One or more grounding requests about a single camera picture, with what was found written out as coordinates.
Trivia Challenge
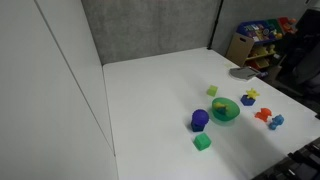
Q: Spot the orange toy figure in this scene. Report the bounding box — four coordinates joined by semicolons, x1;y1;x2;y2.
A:
255;108;272;122

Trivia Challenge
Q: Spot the yellow toy in bowl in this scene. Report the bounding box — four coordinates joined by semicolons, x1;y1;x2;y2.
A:
213;102;227;110

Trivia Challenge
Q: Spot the green translucent bowl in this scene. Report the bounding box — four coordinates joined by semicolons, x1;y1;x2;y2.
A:
212;97;240;122

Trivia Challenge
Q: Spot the purple spiky ball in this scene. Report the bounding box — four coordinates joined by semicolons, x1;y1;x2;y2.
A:
192;109;209;126

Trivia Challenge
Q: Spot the dark blue block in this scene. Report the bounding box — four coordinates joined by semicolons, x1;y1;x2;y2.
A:
191;122;205;132

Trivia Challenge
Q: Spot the light green cube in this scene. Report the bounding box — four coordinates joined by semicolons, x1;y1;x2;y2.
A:
206;85;218;97

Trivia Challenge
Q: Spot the black vertical pole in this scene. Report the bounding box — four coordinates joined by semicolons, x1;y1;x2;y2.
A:
207;0;225;50

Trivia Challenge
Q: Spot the grey metal plate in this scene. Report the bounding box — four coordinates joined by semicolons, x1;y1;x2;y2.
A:
229;66;260;81

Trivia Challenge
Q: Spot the blue hexagon block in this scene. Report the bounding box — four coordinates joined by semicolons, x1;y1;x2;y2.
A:
240;95;255;106

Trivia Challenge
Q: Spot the yellow star toy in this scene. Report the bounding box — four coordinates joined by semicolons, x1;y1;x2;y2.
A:
246;88;259;99

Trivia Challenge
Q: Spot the toy storage shelf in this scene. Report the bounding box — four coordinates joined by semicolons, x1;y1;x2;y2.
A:
226;17;297;69

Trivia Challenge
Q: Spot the blue toy figure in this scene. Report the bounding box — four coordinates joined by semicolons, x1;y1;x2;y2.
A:
268;114;284;130

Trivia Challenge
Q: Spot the black office chair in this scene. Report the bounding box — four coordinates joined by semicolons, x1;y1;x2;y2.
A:
279;9;320;98

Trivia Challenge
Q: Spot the black mounting base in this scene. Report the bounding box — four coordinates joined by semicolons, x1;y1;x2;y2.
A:
252;138;320;180

